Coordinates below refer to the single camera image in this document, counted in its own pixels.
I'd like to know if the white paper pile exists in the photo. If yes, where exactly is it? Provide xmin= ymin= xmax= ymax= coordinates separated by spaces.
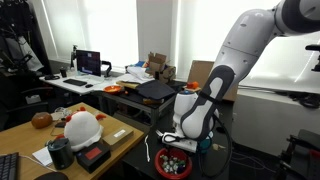
xmin=124 ymin=65 xmax=156 ymax=85

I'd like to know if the black cable bundle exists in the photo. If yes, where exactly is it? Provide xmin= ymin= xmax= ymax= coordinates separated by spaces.
xmin=288 ymin=90 xmax=320 ymax=110

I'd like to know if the black headset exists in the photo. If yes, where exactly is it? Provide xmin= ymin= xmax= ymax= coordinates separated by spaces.
xmin=43 ymin=74 xmax=61 ymax=81

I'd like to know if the computer monitor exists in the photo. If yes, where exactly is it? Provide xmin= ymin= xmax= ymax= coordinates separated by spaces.
xmin=75 ymin=49 xmax=102 ymax=78

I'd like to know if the wooden desk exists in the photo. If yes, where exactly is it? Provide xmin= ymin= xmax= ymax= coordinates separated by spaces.
xmin=0 ymin=102 xmax=147 ymax=180

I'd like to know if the black wallet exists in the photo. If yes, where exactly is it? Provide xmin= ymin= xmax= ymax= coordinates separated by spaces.
xmin=54 ymin=120 xmax=68 ymax=129

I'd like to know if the brown ball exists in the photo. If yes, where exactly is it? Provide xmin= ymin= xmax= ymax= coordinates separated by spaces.
xmin=31 ymin=111 xmax=54 ymax=130

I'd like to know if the red plastic bowl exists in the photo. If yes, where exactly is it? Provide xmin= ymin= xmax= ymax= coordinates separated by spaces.
xmin=153 ymin=147 xmax=194 ymax=180

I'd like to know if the black keyboard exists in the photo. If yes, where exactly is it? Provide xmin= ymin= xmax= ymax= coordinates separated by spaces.
xmin=62 ymin=78 xmax=88 ymax=87
xmin=0 ymin=152 xmax=20 ymax=180

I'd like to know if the black cylinder speaker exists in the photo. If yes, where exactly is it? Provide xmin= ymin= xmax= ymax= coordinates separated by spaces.
xmin=46 ymin=137 xmax=75 ymax=171

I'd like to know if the black curved stand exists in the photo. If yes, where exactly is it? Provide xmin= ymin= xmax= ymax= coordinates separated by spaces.
xmin=101 ymin=60 xmax=113 ymax=79

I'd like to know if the black office chair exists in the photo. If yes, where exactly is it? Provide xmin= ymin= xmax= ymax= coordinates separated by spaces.
xmin=0 ymin=84 xmax=51 ymax=132

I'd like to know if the orange bowl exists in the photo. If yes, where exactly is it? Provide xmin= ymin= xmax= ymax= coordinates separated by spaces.
xmin=102 ymin=84 xmax=124 ymax=95

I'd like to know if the clear plastic container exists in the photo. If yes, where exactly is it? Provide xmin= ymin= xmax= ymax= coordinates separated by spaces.
xmin=53 ymin=106 xmax=73 ymax=119

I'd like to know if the small brown cardboard box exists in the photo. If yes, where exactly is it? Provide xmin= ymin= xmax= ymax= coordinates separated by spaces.
xmin=100 ymin=125 xmax=135 ymax=151

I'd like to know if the tan flat book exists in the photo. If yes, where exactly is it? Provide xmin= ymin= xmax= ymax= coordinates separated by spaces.
xmin=115 ymin=80 xmax=141 ymax=90

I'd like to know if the white plush chicken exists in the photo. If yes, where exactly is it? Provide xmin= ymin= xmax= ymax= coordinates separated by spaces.
xmin=54 ymin=106 xmax=108 ymax=153

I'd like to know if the white tissue box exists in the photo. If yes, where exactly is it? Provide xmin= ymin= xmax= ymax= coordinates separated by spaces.
xmin=25 ymin=94 xmax=42 ymax=105

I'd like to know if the orange toy ball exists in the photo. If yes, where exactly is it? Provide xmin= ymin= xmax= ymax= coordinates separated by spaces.
xmin=187 ymin=80 xmax=200 ymax=91

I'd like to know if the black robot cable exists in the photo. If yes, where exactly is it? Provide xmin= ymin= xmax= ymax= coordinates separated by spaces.
xmin=197 ymin=99 xmax=233 ymax=179

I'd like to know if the teal plastic cup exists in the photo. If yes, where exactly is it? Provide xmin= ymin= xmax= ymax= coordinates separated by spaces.
xmin=198 ymin=132 xmax=213 ymax=154

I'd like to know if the dark plastic bin lid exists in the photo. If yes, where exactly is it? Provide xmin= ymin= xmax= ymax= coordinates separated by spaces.
xmin=134 ymin=79 xmax=173 ymax=101

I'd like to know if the white paper sheet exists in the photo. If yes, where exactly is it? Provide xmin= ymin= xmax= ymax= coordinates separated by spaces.
xmin=31 ymin=145 xmax=54 ymax=167

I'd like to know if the white desk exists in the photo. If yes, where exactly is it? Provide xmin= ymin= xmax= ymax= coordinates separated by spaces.
xmin=38 ymin=68 xmax=134 ymax=96

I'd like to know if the black box red label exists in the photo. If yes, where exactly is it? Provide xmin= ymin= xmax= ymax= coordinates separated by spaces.
xmin=75 ymin=141 xmax=112 ymax=175

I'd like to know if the metal frame table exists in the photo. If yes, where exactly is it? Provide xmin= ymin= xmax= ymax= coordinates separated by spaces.
xmin=94 ymin=88 xmax=176 ymax=127

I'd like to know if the black rounded object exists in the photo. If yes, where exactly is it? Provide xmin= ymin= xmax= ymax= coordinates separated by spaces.
xmin=34 ymin=171 xmax=70 ymax=180

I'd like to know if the dark slim desk stand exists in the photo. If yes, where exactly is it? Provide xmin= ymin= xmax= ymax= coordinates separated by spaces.
xmin=69 ymin=44 xmax=79 ymax=70

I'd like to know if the large cardboard box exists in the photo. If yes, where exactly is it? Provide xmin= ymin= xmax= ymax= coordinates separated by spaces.
xmin=187 ymin=59 xmax=240 ymax=103

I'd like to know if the open cardboard box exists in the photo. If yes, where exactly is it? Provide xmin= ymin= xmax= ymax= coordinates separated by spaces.
xmin=145 ymin=51 xmax=177 ymax=85

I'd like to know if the torn yellowish paper scrap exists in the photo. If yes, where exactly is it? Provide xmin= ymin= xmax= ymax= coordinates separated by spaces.
xmin=212 ymin=142 xmax=227 ymax=151

